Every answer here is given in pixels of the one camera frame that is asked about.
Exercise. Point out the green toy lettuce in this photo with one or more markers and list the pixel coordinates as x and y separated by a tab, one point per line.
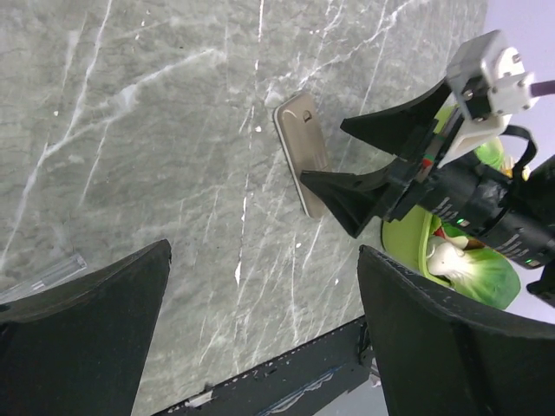
491	153

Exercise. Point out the green plastic basket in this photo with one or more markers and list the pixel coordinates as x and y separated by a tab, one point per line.
406	240

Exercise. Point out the black base frame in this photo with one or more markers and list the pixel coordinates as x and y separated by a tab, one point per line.
301	381

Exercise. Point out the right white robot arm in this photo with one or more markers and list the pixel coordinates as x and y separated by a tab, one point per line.
508	214

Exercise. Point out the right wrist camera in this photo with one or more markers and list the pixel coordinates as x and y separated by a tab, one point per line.
488	80

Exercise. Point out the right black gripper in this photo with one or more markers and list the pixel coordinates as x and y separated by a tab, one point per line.
354	200

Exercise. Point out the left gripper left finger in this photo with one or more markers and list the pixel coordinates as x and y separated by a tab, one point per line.
81	347

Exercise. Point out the beige remote control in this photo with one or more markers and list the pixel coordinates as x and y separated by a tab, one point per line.
301	136

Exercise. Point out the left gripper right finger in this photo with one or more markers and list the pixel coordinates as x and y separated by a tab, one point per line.
441	353

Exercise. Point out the white green bok choy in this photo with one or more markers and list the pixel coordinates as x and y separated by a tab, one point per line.
481	274

